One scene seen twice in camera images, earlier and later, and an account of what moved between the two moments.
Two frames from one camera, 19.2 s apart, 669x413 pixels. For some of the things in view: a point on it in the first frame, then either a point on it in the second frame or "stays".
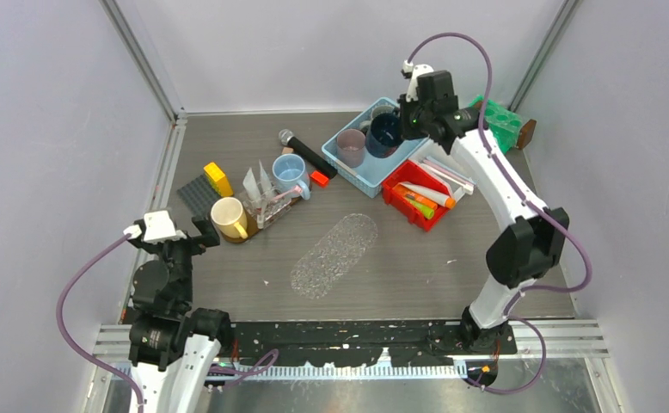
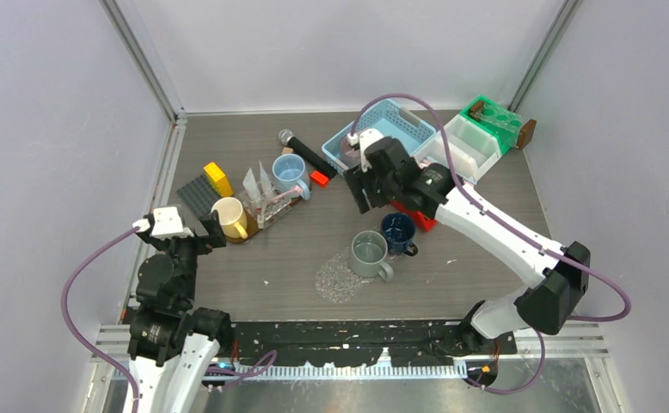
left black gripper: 198,243 stays
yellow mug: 230,218 stays
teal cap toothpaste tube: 264,182 stays
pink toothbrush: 297,189 stays
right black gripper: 404,107 to 355,178
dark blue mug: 383,135 to 399,230
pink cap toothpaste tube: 253,190 stays
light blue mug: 289,171 stays
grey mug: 383,109 to 368,251
